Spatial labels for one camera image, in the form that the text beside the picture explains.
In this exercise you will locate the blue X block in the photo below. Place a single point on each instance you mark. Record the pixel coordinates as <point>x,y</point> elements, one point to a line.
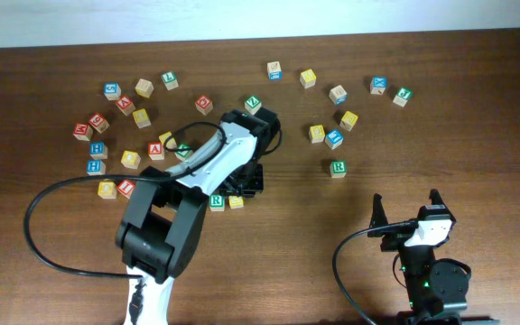
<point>378,85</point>

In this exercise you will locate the plain blue-sided block top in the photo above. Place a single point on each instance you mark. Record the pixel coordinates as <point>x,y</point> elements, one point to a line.
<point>274,70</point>

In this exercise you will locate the red M block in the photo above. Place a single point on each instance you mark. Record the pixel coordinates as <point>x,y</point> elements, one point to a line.
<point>83,132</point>

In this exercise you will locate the red a block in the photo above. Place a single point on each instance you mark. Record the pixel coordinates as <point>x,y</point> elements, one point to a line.
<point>155,151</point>
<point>125,105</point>

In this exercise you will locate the blue 5 block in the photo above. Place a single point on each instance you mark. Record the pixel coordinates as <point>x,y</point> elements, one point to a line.
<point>112,91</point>

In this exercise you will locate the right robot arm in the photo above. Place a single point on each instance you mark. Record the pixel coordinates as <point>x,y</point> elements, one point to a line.
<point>436,288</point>

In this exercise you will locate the plain blue-sided block right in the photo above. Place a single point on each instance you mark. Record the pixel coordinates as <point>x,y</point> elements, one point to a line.
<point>338,95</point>

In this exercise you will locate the red 9 block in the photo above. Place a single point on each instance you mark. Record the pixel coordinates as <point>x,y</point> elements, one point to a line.
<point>99,123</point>

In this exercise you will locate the blue picture block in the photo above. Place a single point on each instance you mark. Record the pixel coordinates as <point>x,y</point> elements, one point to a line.
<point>334,139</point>

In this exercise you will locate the yellow O block lower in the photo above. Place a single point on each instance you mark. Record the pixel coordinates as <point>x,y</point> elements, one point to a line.
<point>107,190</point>

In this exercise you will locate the plain blue-sided block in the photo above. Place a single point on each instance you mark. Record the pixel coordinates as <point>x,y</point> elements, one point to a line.
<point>274,70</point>
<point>338,95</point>

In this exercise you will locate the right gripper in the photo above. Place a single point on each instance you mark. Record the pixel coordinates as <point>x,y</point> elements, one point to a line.
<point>392,241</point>

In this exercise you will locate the green Z block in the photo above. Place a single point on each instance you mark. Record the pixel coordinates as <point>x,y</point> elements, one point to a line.
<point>253,104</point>

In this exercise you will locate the blue H block lower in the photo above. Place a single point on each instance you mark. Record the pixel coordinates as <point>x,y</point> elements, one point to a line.
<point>95,167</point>

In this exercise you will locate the yellow block top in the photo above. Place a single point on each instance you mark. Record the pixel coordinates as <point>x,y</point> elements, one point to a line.
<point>308,78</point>

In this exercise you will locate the yellow C block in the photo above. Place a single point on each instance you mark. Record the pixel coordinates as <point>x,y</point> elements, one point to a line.
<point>168,142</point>

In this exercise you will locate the green J block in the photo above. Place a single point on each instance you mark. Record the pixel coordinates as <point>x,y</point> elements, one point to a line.
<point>403,95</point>

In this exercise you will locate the yellow S block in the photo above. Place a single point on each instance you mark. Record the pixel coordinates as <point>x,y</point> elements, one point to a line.
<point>236,202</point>

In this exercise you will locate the blue H block upper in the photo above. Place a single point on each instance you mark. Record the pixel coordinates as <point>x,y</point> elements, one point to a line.
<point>98,151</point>

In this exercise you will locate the yellow o block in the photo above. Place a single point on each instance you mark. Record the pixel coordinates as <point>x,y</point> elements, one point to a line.
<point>130,159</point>
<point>107,190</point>

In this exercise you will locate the blue h block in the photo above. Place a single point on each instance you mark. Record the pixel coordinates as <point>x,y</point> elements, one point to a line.
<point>98,151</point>
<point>95,167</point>

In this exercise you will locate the green L block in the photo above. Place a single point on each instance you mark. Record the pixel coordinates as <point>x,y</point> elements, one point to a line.
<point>170,80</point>

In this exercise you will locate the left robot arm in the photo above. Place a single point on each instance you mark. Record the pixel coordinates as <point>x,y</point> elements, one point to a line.
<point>162,223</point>

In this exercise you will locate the red A block lower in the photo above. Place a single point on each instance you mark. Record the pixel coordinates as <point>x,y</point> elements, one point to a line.
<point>155,151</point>

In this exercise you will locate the plain yellow-sided block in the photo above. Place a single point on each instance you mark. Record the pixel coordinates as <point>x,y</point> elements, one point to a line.
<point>144,88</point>

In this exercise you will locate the red A block upper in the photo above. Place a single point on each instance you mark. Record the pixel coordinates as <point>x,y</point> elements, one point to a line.
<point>125,105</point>

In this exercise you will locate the yellow block left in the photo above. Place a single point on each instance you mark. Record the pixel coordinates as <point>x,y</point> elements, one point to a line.
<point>141,118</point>

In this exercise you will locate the yellow block middle right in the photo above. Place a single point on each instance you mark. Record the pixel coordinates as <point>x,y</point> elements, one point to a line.
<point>316,133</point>

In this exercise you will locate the green V block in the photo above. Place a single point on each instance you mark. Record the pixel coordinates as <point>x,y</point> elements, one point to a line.
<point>183,151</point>

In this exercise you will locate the yellow O block upper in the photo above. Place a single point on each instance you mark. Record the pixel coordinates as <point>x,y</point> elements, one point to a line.
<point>130,159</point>

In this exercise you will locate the green r block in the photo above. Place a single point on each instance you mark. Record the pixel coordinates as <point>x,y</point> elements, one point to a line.
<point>217,202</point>
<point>338,169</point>

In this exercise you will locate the red I block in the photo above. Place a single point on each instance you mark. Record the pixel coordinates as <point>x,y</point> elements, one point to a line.
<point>126,188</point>

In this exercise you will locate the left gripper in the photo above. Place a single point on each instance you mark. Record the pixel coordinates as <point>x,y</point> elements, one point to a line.
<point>256,186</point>

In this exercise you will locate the red Q block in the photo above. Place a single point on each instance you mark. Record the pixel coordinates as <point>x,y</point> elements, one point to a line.
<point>204,104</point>

